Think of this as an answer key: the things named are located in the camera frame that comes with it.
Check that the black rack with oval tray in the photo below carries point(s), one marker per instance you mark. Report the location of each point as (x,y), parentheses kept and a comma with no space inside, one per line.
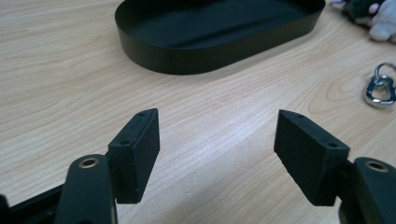
(186,59)

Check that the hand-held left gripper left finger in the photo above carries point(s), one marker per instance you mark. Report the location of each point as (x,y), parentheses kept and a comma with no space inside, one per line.
(137,155)

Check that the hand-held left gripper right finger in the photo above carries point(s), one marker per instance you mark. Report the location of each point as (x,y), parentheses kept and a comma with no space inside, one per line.
(308,155)

